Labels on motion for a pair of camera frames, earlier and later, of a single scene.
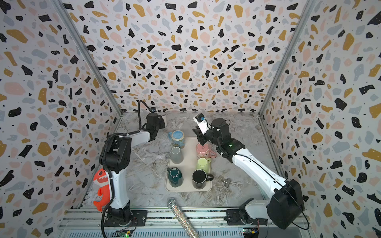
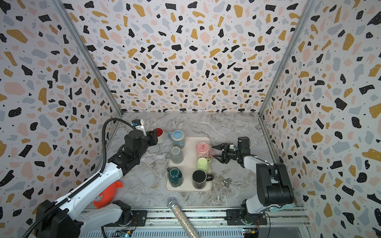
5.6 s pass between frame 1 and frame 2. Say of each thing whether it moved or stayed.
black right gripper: moved
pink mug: stayed
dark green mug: stayed
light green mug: stayed
